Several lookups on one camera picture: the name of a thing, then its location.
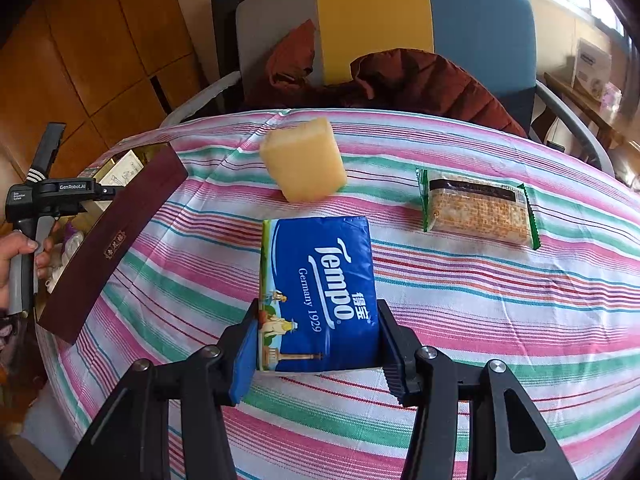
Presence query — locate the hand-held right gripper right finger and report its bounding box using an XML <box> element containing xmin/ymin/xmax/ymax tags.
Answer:
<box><xmin>376</xmin><ymin>299</ymin><xmax>584</xmax><ymax>480</ymax></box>

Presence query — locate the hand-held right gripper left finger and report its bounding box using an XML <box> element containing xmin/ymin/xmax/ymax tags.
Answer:
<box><xmin>60</xmin><ymin>300</ymin><xmax>264</xmax><ymax>480</ymax></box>

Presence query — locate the beige carton box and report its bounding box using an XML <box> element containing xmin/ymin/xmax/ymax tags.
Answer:
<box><xmin>97</xmin><ymin>150</ymin><xmax>151</xmax><ymax>186</ymax></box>

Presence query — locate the blue tissue pack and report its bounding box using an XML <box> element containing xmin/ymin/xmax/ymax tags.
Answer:
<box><xmin>256</xmin><ymin>215</ymin><xmax>380</xmax><ymax>374</ymax></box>

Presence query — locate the person's left hand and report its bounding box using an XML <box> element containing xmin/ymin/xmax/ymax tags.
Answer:
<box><xmin>0</xmin><ymin>232</ymin><xmax>57</xmax><ymax>312</ymax></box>

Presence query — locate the striped tablecloth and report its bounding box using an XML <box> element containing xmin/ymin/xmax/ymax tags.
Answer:
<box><xmin>37</xmin><ymin>107</ymin><xmax>640</xmax><ymax>480</ymax></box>

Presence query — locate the wooden wardrobe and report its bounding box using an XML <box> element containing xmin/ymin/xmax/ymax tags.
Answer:
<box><xmin>0</xmin><ymin>0</ymin><xmax>222</xmax><ymax>192</ymax></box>

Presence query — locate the green cracker packet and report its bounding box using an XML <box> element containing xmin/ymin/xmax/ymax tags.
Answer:
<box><xmin>415</xmin><ymin>167</ymin><xmax>544</xmax><ymax>251</ymax></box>

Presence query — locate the yellow sponge cylinder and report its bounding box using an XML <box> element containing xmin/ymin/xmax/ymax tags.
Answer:
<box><xmin>259</xmin><ymin>117</ymin><xmax>349</xmax><ymax>205</ymax></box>

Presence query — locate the dark red padded jacket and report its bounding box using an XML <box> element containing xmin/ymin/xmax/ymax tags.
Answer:
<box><xmin>265</xmin><ymin>19</ymin><xmax>529</xmax><ymax>139</ymax></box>

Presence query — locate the wooden side table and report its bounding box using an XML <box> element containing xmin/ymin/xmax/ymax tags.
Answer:
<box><xmin>542</xmin><ymin>71</ymin><xmax>640</xmax><ymax>177</ymax></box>

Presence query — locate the grey yellow blue chair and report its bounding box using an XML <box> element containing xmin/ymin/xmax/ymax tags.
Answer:
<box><xmin>160</xmin><ymin>0</ymin><xmax>617</xmax><ymax>177</ymax></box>

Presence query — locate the small pink container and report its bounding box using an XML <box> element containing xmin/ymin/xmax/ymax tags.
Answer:
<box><xmin>600</xmin><ymin>82</ymin><xmax>624</xmax><ymax>116</ymax></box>

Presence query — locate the white carton box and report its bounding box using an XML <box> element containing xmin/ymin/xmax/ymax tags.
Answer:
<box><xmin>570</xmin><ymin>37</ymin><xmax>614</xmax><ymax>99</ymax></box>

